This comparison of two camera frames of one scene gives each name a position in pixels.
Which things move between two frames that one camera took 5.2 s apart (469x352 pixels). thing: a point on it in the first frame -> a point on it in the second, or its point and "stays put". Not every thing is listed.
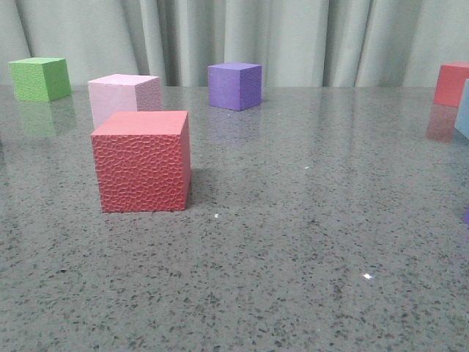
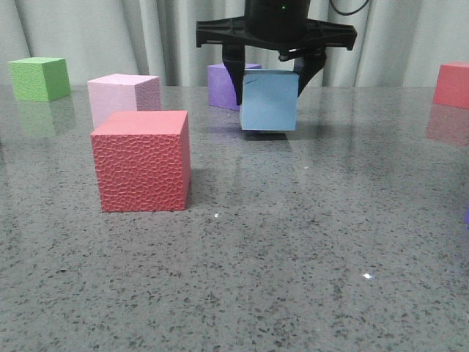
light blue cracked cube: (462, 123) -> (270, 100)
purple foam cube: (234, 86) stays put
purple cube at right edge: (466, 217) stays put
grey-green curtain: (297, 42) stays put
